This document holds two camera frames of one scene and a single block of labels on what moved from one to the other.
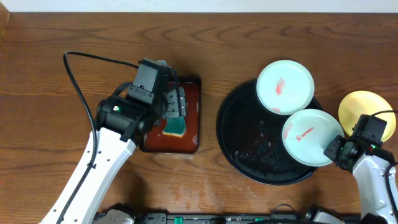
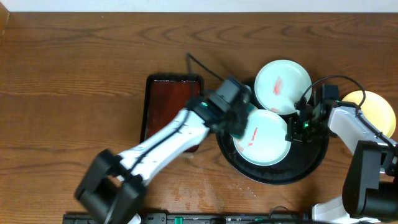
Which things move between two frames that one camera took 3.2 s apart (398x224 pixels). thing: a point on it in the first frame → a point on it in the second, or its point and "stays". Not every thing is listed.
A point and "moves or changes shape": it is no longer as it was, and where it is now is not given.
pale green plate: x=307 y=133 → x=264 y=143
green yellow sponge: x=175 y=126 moves or changes shape
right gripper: x=331 y=150 → x=293 y=134
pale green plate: x=285 y=87 stays
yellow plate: x=365 y=102 stays
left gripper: x=178 y=99 → x=242 y=125
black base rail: x=231 y=218 stays
